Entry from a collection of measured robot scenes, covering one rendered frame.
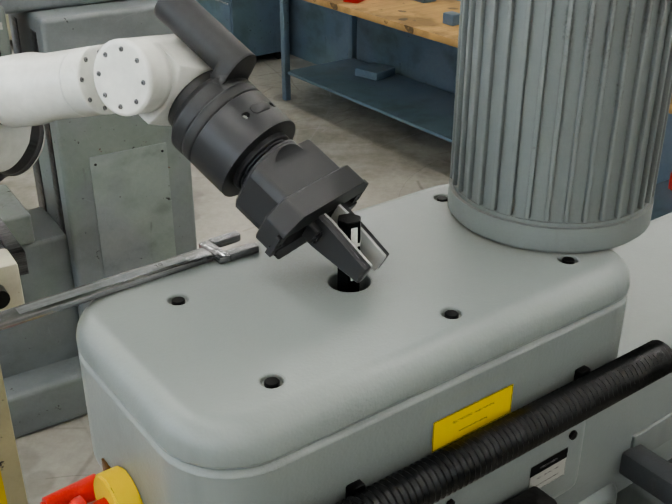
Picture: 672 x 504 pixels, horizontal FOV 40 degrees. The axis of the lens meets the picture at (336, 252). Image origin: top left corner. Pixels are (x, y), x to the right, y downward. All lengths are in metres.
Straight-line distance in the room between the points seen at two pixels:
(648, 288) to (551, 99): 0.36
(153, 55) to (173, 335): 0.24
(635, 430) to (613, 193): 0.30
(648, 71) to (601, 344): 0.25
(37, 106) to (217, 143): 0.22
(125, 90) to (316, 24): 7.46
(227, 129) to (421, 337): 0.24
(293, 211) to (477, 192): 0.21
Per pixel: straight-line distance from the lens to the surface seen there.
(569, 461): 0.96
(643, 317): 1.05
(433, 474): 0.73
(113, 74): 0.82
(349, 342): 0.72
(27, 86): 0.94
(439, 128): 6.11
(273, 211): 0.75
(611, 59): 0.82
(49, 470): 3.66
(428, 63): 7.14
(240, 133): 0.78
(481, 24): 0.84
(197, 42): 0.82
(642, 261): 1.17
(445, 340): 0.73
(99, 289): 0.80
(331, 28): 8.07
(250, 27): 8.23
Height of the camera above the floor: 2.28
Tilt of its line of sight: 27 degrees down
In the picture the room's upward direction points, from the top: straight up
